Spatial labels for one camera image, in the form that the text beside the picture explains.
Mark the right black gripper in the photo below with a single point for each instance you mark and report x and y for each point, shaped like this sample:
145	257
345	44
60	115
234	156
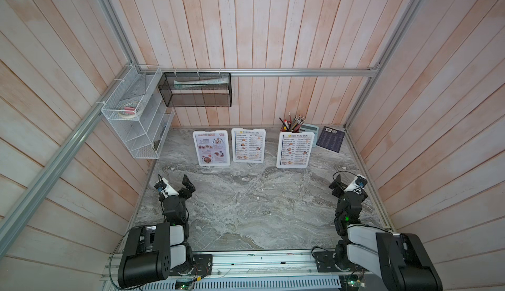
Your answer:
336	183

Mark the grey desk calculator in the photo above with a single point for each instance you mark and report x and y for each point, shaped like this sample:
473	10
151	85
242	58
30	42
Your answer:
310	128

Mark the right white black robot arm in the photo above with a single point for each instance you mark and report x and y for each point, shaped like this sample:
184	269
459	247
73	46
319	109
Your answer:
399	260

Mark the aluminium front rail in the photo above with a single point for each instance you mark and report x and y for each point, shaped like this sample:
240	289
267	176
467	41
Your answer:
261	264

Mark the red pen cup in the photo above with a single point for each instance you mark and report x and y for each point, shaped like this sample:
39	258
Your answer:
292	124

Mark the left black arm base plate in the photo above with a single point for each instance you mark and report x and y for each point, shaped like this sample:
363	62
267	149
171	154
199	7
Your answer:
202	265

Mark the white wire wall shelf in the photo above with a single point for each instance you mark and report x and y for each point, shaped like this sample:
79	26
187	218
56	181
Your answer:
144	136

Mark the dim sum menu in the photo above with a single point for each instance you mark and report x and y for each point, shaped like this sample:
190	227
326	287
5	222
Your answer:
295	149
249	145

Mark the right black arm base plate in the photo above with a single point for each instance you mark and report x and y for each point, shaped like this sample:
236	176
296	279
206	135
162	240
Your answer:
325	263

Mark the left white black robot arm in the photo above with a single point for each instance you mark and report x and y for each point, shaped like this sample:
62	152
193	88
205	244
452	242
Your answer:
152	252

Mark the red white menu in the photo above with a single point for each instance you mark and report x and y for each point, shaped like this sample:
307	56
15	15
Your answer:
212	148

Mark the dark purple card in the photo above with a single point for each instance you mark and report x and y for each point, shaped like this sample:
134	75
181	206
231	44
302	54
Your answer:
331	139

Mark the paper inside black basket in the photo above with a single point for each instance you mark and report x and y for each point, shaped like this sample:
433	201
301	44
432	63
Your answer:
213	83

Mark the black mesh wall basket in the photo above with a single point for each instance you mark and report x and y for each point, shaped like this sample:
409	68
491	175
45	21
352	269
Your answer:
194	98

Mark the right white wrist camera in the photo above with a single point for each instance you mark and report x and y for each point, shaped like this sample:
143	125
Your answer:
357	185

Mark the tape roll on shelf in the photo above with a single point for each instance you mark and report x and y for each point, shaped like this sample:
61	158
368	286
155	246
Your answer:
130	110

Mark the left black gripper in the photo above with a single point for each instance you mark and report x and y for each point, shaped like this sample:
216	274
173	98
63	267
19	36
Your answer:
189	186

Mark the white narrow rack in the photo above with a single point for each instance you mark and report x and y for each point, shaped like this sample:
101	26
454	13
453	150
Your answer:
295	150
248	145
211	148

